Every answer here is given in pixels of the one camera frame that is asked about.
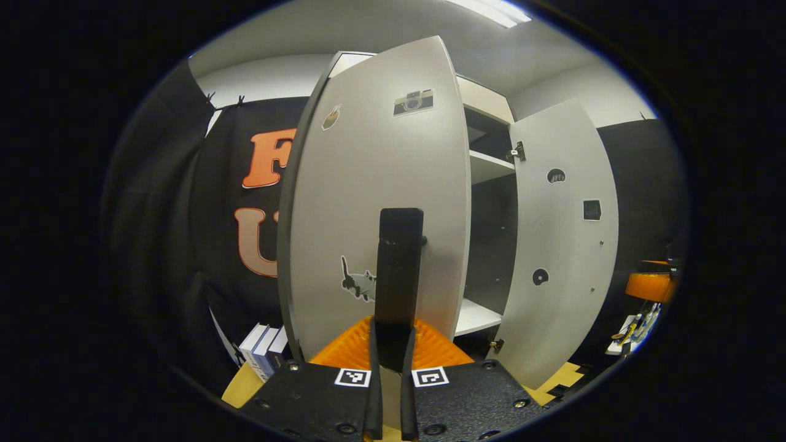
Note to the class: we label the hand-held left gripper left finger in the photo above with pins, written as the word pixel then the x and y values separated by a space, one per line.
pixel 373 399

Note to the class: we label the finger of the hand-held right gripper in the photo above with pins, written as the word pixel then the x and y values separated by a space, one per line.
pixel 649 286

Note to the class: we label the blue white book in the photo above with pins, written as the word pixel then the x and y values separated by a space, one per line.
pixel 265 356

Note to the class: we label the yellow black tool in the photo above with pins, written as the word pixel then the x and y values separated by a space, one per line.
pixel 626 333

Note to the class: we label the white tray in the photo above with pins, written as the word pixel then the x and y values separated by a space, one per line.
pixel 617 347

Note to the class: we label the white cabinet shelf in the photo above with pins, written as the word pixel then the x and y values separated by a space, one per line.
pixel 488 167

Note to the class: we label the beige cabinet door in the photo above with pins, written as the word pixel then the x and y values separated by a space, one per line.
pixel 565 245
pixel 368 172

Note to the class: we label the black backdrop cloth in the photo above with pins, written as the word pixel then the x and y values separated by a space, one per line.
pixel 166 215

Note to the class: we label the clear plastic bottle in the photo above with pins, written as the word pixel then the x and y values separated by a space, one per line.
pixel 645 324
pixel 653 316

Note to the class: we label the beige double-door shoe cabinet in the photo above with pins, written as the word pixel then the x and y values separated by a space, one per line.
pixel 491 245

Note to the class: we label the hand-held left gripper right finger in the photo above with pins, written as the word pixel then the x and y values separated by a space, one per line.
pixel 408 399

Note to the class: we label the dark blue book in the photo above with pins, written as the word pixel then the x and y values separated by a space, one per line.
pixel 279 350

